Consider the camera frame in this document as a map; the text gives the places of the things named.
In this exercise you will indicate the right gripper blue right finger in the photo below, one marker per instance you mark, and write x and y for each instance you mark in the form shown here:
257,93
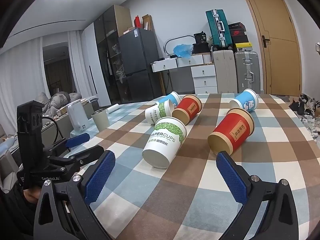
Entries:
239,182

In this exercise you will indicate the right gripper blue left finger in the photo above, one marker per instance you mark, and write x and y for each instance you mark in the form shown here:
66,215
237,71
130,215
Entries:
87,187

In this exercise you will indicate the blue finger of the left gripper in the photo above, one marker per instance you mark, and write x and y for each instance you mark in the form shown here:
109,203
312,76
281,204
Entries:
89,155
78,140

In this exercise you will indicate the white green paper cup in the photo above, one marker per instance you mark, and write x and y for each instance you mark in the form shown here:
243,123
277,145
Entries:
164,142
159,110

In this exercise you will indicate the red paper cup near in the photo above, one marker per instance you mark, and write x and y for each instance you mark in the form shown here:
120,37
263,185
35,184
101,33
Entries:
232,131

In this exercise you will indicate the red paper cup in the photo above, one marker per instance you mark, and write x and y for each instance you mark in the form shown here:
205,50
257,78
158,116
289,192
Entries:
187,109
232,131

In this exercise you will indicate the blue paper cup right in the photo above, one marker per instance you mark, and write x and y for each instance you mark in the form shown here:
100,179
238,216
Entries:
247,100

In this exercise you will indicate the blue paper cup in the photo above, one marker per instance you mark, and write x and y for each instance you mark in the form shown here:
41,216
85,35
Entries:
173,97
247,100

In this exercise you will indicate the red paper cup far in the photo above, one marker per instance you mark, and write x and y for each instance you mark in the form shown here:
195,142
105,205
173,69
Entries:
187,109

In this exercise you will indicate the blue paper cup left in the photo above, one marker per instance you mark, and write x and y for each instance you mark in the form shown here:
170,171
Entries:
173,97

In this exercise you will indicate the person left hand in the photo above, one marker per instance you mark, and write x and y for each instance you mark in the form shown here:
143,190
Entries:
32,195

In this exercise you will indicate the white kettle appliance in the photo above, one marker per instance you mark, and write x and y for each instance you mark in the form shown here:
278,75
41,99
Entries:
77,116

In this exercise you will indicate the beige tumbler mug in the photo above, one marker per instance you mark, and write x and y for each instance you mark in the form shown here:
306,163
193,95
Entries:
100,118

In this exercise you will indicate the plaid tablecloth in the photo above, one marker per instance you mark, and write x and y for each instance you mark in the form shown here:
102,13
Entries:
190,199

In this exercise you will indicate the black refrigerator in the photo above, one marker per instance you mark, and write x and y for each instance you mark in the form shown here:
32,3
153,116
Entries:
138,51

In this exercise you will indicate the white desk with drawers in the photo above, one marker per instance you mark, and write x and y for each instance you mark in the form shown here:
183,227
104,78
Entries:
175,72

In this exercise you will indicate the white drawer cabinet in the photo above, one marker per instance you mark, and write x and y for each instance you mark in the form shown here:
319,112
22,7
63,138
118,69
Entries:
204,78

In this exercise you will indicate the silver suitcase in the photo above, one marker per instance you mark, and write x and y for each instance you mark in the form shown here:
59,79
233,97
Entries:
247,70

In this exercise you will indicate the dark glass cabinet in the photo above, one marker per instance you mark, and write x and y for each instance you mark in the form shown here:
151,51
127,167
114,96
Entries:
109,27

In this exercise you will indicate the wooden door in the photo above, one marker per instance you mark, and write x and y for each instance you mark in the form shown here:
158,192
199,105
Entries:
279,47

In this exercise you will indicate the beige suitcase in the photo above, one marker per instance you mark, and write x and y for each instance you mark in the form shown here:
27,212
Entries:
225,71

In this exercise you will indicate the blue plastic bag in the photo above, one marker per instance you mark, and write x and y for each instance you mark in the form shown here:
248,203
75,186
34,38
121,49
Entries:
183,50

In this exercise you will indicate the stack of shoe boxes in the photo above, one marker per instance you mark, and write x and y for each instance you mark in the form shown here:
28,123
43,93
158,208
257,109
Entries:
239,37

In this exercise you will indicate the black bag on desk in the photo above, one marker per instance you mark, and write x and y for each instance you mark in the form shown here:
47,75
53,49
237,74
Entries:
201,45

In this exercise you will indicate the teal suitcase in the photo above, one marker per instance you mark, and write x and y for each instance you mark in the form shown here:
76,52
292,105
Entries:
219,29

